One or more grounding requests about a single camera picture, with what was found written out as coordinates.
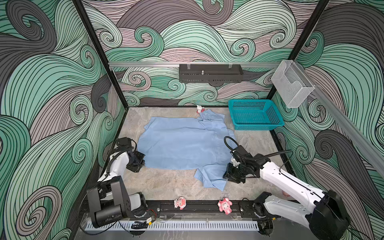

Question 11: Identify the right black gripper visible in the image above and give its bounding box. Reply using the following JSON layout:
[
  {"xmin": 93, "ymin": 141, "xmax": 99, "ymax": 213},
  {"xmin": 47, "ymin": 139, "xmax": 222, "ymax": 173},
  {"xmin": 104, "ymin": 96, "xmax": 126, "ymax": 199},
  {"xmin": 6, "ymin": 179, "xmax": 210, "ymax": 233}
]
[{"xmin": 220, "ymin": 162, "xmax": 249, "ymax": 184}]

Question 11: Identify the light blue long sleeve shirt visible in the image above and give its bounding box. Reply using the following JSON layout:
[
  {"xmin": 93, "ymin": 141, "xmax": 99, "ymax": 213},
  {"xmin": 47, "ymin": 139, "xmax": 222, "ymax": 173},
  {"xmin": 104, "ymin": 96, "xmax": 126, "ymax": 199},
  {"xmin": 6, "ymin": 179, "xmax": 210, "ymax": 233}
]
[{"xmin": 138, "ymin": 110, "xmax": 237, "ymax": 191}]

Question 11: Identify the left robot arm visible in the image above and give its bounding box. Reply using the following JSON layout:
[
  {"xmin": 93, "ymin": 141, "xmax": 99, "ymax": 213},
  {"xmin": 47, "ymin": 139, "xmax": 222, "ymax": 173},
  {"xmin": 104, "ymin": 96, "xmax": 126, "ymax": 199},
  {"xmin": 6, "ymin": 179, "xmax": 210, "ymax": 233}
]
[{"xmin": 87, "ymin": 137, "xmax": 147, "ymax": 228}]

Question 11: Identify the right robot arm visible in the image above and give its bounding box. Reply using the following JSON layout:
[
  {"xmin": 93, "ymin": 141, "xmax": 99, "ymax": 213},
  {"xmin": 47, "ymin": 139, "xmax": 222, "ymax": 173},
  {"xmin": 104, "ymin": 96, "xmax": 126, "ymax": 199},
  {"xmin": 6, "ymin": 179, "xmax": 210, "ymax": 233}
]
[{"xmin": 223, "ymin": 144, "xmax": 351, "ymax": 240}]

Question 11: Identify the pink pig plush toy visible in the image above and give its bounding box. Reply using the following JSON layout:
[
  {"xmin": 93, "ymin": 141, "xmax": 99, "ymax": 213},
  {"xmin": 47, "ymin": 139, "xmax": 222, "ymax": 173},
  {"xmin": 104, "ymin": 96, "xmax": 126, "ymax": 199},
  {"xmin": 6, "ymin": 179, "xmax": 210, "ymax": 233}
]
[{"xmin": 218, "ymin": 198, "xmax": 233, "ymax": 215}]

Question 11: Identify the teal plastic basket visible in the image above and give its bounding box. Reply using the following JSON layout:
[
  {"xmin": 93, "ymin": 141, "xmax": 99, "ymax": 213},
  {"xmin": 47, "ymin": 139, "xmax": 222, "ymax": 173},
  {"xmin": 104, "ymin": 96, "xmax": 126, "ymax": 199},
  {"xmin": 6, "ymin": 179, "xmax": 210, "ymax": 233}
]
[{"xmin": 228, "ymin": 100, "xmax": 285, "ymax": 131}]

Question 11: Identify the pink white plush toy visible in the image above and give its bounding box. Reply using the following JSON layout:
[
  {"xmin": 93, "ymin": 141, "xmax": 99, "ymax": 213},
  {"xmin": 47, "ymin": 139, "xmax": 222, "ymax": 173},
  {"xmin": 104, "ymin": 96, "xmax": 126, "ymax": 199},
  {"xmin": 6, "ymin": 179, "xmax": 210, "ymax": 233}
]
[{"xmin": 174, "ymin": 197, "xmax": 187, "ymax": 210}]

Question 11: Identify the black front mounting rail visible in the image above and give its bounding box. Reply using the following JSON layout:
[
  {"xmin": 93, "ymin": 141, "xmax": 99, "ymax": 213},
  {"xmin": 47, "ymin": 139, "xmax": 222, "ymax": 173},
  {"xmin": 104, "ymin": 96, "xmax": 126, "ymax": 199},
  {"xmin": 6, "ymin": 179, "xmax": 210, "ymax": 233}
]
[{"xmin": 80, "ymin": 199, "xmax": 319, "ymax": 219}]

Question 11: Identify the white slotted cable duct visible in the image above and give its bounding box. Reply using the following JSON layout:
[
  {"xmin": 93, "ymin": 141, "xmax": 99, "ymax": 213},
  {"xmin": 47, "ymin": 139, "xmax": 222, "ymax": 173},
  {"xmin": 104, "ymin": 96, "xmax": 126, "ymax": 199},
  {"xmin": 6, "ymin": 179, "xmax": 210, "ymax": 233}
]
[{"xmin": 84, "ymin": 220, "xmax": 259, "ymax": 232}]

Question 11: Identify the aluminium back wall rail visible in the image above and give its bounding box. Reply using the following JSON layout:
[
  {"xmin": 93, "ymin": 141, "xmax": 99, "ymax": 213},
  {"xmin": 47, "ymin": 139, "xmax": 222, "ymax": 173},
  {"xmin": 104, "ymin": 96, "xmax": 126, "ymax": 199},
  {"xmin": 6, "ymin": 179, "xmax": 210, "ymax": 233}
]
[{"xmin": 108, "ymin": 61, "xmax": 280, "ymax": 69}]

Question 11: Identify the aluminium wall rail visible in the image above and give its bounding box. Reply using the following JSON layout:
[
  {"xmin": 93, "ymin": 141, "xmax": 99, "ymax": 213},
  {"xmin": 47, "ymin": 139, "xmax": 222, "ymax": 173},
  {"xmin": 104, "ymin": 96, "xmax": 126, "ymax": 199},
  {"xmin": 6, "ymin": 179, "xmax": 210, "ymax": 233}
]
[
  {"xmin": 108, "ymin": 61, "xmax": 280, "ymax": 69},
  {"xmin": 299, "ymin": 65, "xmax": 384, "ymax": 176}
]

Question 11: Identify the black perforated wall tray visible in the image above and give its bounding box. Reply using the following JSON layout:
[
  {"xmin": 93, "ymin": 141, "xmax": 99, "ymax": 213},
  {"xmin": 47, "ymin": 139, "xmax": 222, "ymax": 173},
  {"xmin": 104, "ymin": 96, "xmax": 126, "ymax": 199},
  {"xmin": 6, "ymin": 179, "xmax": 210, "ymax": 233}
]
[{"xmin": 179, "ymin": 64, "xmax": 244, "ymax": 87}]

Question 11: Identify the clear acrylic wall box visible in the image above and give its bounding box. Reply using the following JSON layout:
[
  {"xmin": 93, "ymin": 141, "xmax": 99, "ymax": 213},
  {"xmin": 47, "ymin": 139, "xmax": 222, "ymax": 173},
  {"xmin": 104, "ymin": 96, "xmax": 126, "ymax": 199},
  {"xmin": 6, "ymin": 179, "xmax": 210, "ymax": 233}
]
[{"xmin": 271, "ymin": 60, "xmax": 315, "ymax": 109}]

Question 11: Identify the aluminium right wall rail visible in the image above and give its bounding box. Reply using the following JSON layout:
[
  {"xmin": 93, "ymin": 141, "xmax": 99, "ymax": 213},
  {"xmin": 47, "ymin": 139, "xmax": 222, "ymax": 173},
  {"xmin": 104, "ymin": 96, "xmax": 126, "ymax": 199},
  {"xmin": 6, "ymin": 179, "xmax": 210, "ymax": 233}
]
[{"xmin": 299, "ymin": 65, "xmax": 384, "ymax": 176}]

